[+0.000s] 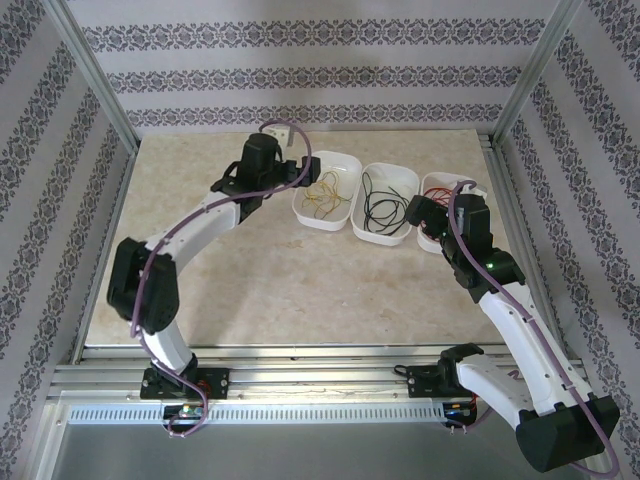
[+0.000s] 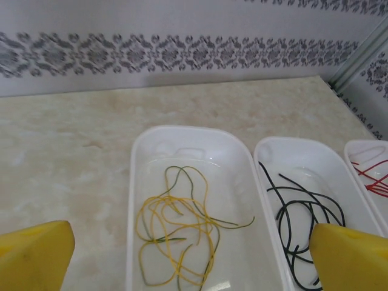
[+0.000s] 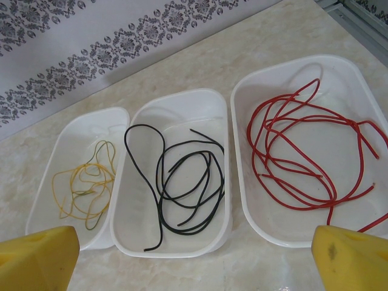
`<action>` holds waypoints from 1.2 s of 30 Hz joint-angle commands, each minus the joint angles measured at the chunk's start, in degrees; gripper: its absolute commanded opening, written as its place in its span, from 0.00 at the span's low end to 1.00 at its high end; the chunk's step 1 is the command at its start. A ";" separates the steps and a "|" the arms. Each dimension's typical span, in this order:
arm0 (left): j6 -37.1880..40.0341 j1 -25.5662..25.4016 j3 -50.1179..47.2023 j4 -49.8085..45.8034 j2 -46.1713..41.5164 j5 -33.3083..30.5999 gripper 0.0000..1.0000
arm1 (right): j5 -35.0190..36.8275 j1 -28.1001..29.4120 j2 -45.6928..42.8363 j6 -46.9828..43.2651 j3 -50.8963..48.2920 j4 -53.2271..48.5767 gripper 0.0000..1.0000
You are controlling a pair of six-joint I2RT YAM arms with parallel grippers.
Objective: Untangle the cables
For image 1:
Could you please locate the wire bundle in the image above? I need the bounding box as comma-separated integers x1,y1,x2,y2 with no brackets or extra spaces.
303,171,353,220

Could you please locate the thin green-yellow cable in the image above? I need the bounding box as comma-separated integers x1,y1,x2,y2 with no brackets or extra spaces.
305,189,351,219

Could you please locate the thin black cable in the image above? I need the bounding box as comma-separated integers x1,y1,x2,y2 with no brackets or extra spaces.
361,171,407,236

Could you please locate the white plastic tray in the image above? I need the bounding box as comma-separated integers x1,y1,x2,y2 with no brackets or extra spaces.
417,171,484,254
291,149,364,232
350,162,420,247

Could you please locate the grey metal sheet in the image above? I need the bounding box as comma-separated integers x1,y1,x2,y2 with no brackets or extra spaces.
34,422,551,480

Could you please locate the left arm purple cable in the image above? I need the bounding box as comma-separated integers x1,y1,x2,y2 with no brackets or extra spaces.
128,119,314,440

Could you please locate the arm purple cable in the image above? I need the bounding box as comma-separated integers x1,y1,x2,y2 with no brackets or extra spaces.
446,179,622,476
128,119,314,440

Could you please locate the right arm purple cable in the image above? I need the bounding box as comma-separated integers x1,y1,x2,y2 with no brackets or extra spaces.
446,179,622,476

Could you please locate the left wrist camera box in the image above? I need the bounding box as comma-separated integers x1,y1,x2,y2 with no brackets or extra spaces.
259,124,292,149

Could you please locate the aluminium side rail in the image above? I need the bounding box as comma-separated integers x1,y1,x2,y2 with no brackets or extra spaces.
73,142,142,364
477,132,576,359

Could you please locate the aluminium frame post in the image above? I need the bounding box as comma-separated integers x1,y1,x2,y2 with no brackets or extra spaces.
47,0,141,154
491,0,585,147

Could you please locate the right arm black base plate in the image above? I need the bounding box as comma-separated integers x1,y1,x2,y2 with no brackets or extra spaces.
407,363,469,400

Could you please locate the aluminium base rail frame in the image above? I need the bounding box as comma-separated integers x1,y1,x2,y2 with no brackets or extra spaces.
47,343,596,404

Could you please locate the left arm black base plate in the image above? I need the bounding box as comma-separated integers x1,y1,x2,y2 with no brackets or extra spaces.
139,367,232,401

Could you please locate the slotted grey cable duct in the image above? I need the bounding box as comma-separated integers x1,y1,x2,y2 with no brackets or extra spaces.
67,402,447,425

